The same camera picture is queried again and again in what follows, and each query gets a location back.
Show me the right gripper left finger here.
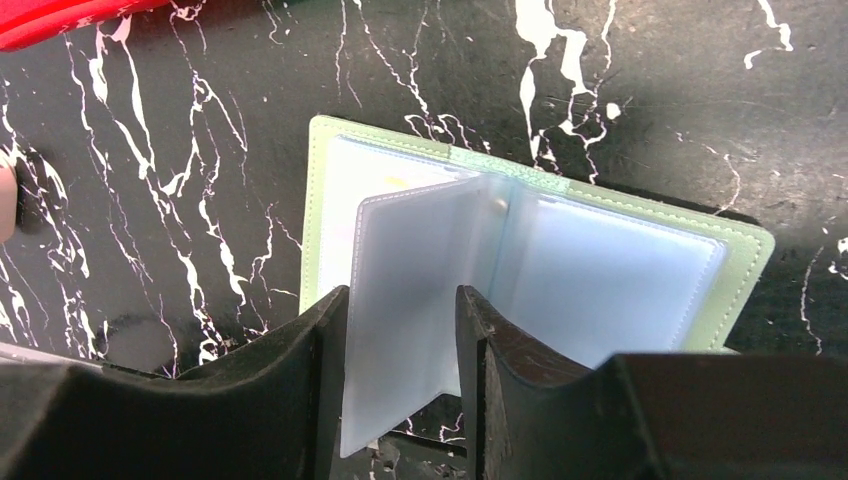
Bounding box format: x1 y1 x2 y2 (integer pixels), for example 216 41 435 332
1 286 349 479

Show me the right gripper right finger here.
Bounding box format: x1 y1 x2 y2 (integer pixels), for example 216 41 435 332
455 286 847 479

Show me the green card holder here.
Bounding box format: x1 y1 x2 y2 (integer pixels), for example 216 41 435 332
300 115 775 457

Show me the red bin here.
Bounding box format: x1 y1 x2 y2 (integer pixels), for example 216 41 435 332
1 0 167 52

